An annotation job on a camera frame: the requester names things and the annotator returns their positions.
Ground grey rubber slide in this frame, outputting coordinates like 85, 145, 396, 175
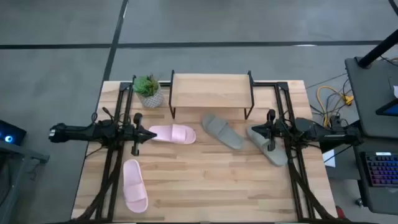
246, 125, 289, 167
201, 113, 246, 151

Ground black computer case blue light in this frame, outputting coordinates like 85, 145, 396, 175
0, 119, 27, 147

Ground white paper sheet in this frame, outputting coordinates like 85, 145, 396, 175
322, 149, 337, 169

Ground white grey triangle-patterned pot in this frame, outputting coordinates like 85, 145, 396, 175
136, 86, 165, 109

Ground black diagonal pole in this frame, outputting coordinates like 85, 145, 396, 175
357, 29, 398, 68

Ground wooden shelf black metal legs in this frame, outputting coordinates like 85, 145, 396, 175
168, 70, 256, 121

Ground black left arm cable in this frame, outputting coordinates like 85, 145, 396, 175
90, 106, 125, 125

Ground black desk support bar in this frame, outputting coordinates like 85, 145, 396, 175
319, 136, 363, 154

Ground tablet with blue screen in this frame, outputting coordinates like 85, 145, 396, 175
375, 98, 398, 118

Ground green artificial succulent plant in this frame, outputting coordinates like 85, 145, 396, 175
132, 73, 161, 97

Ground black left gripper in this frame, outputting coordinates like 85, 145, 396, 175
123, 123, 158, 157

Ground pink rubber slide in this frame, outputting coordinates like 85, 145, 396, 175
122, 159, 149, 214
148, 123, 197, 146

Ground thin black floor cable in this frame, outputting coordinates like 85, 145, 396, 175
305, 73, 348, 90

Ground grey metal cart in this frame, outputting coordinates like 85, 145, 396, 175
0, 139, 50, 224

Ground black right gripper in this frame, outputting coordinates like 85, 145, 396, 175
251, 121, 283, 152

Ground dark grey keyboard desk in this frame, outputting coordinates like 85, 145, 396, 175
351, 135, 398, 216

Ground dark grey desk top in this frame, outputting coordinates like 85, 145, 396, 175
344, 57, 398, 139

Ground yellow floor cable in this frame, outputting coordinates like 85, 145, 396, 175
316, 85, 354, 127

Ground black keyboard rainbow backlight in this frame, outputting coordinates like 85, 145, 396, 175
364, 151, 398, 188

